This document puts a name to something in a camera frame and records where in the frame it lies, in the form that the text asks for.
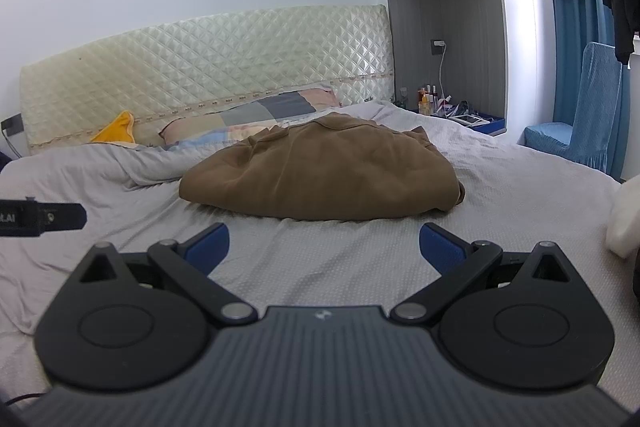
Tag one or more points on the yellow cloth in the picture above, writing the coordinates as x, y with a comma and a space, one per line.
117, 129

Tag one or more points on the blue tray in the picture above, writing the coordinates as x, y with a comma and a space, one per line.
477, 122

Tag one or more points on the cream quilted headboard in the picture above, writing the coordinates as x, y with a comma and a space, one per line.
200, 62

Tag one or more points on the grey bedside cabinet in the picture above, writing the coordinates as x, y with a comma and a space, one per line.
450, 7

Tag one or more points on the black wall socket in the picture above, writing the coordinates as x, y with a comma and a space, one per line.
11, 125

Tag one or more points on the patchwork pillow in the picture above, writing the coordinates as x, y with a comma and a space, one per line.
260, 112

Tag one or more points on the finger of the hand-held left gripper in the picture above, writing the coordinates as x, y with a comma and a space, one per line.
65, 217

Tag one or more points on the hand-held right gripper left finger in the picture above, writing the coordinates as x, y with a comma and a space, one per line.
210, 244

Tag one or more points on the wall socket with charger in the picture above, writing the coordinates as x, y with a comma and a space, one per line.
438, 48

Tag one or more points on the brown zip hoodie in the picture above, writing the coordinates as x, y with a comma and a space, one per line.
325, 167

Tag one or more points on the blue curtain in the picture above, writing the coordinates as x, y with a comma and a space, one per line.
575, 57

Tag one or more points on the group of cosmetic bottles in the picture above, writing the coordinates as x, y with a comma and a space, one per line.
430, 99

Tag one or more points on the blue covered chair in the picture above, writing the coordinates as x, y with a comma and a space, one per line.
585, 122

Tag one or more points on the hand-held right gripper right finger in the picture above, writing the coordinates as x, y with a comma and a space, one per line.
440, 249

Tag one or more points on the white cloth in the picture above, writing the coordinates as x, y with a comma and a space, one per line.
625, 222

